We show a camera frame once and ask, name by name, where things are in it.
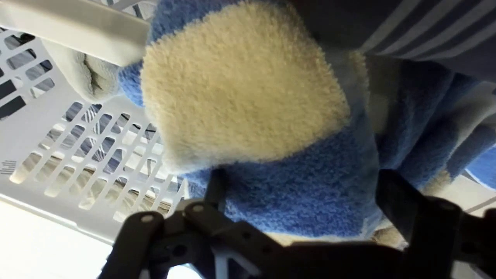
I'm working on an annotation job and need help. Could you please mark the white pillow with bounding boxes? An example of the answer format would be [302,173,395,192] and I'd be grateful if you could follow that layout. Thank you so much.
[0,196,118,279]

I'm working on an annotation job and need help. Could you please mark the blue and white striped towel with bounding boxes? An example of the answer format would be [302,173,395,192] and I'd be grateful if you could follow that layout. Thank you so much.
[116,0,496,244]

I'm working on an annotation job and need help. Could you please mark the white cloth in basket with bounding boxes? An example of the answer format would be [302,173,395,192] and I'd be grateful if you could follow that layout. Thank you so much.
[39,38,124,102]

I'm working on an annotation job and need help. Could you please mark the blue plaid duvet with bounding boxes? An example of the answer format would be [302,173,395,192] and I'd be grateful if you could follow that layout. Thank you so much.
[287,0,496,83]

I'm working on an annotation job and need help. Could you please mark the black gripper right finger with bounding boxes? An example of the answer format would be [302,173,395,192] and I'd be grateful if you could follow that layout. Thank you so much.
[374,167,496,279]

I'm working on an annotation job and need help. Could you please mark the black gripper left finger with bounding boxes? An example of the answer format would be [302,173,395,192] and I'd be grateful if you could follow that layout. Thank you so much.
[98,167,292,279]

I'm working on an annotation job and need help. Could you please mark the white plastic washing basket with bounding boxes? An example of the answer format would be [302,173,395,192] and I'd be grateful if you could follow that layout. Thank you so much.
[0,0,209,244]

